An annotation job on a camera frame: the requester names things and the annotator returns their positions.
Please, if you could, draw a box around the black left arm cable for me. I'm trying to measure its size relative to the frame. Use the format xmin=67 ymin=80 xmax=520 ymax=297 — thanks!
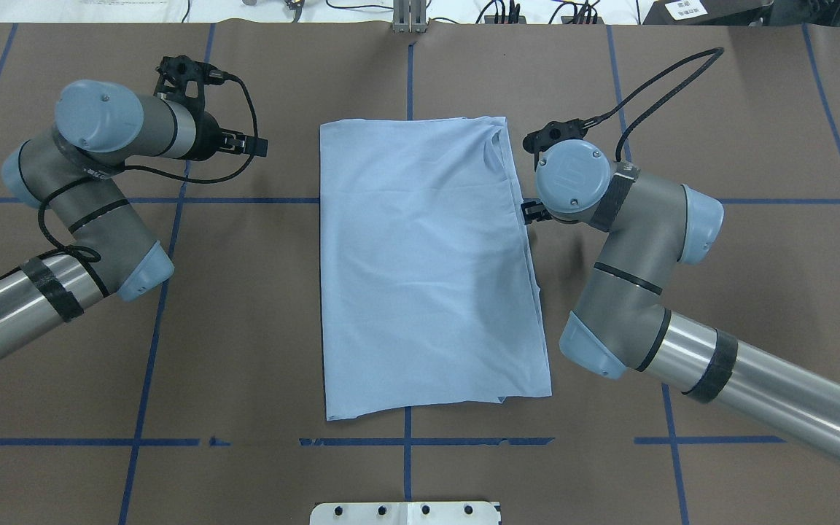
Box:
xmin=37 ymin=73 xmax=259 ymax=265

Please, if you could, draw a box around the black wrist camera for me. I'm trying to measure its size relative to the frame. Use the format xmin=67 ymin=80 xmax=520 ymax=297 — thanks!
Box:
xmin=152 ymin=55 xmax=230 ymax=113
xmin=522 ymin=119 xmax=587 ymax=157

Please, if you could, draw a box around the light blue t-shirt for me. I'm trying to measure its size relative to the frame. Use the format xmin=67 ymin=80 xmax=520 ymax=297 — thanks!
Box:
xmin=318 ymin=116 xmax=551 ymax=421

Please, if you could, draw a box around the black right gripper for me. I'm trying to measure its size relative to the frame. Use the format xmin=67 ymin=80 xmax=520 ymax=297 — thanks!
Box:
xmin=521 ymin=200 xmax=556 ymax=224

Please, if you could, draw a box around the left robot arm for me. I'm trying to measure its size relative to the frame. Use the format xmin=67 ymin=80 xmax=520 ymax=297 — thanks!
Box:
xmin=0 ymin=79 xmax=269 ymax=361

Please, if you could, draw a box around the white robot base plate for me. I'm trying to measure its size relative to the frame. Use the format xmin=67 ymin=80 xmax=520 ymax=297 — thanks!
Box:
xmin=309 ymin=501 xmax=502 ymax=524

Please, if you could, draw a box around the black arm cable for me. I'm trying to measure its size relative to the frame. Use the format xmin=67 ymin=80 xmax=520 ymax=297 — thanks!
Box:
xmin=580 ymin=47 xmax=726 ymax=163
xmin=37 ymin=73 xmax=259 ymax=265

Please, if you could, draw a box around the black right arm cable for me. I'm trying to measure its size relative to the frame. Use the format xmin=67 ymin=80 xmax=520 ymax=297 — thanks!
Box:
xmin=580 ymin=47 xmax=726 ymax=163

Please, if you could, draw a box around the aluminium frame post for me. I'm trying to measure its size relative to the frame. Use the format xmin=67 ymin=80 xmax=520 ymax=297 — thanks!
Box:
xmin=392 ymin=0 xmax=429 ymax=34

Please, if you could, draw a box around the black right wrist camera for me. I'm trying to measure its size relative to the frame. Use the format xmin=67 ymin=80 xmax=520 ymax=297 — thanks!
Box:
xmin=522 ymin=119 xmax=587 ymax=157

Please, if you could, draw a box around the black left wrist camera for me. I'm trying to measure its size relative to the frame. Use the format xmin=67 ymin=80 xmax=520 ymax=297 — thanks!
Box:
xmin=152 ymin=55 xmax=230 ymax=113

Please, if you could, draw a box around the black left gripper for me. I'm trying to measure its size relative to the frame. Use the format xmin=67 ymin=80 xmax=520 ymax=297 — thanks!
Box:
xmin=190 ymin=113 xmax=269 ymax=162

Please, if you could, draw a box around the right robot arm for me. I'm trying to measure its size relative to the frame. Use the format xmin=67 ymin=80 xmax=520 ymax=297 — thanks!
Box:
xmin=524 ymin=132 xmax=840 ymax=467

